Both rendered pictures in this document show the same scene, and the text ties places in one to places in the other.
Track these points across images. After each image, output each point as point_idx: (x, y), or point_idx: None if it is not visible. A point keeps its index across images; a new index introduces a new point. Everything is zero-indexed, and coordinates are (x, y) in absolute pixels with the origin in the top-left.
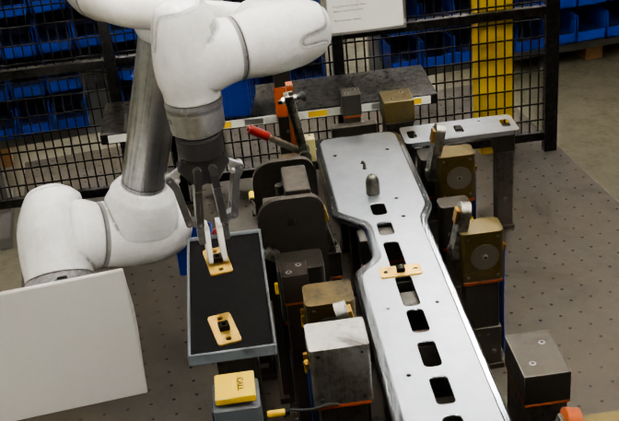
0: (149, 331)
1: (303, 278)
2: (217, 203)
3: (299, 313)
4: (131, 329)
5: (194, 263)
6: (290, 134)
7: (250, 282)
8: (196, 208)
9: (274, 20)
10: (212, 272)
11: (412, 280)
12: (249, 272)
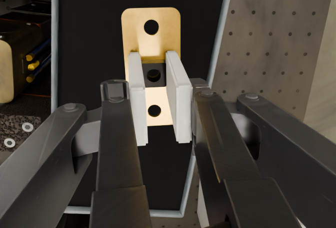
0: (189, 206)
1: (5, 110)
2: (131, 140)
3: (39, 90)
4: None
5: (183, 145)
6: None
7: (90, 50)
8: (235, 130)
9: None
10: (174, 20)
11: None
12: (88, 87)
